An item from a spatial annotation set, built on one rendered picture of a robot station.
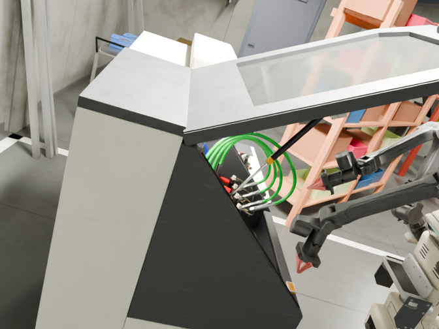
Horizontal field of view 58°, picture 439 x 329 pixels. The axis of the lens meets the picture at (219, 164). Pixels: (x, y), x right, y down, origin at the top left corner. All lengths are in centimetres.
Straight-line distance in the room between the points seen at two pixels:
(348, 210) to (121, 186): 72
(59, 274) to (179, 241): 39
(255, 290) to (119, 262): 45
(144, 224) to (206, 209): 19
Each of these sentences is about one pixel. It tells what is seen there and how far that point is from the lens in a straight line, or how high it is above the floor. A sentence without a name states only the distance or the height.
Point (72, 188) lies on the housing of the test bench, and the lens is 117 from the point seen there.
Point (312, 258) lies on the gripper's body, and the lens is 144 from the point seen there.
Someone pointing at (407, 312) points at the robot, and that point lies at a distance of 180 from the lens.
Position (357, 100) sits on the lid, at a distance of 107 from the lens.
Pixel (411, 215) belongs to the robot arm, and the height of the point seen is 125.
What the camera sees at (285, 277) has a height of 95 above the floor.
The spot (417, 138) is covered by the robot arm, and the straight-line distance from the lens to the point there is 186.
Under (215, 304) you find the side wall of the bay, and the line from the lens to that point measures 139.
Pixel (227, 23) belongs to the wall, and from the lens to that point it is 760.
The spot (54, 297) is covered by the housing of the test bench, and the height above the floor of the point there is 81.
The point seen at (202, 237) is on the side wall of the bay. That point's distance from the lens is 121.
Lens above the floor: 186
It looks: 24 degrees down
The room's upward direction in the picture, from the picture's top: 20 degrees clockwise
